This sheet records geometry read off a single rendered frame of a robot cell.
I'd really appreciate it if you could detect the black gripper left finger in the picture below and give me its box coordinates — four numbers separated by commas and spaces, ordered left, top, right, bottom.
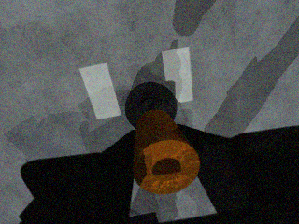
21, 130, 136, 224

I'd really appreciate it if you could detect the orange knob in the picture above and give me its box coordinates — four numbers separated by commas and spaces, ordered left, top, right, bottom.
132, 109, 200, 195

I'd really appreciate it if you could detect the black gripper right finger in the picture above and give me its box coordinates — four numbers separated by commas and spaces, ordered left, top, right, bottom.
177, 124, 299, 213

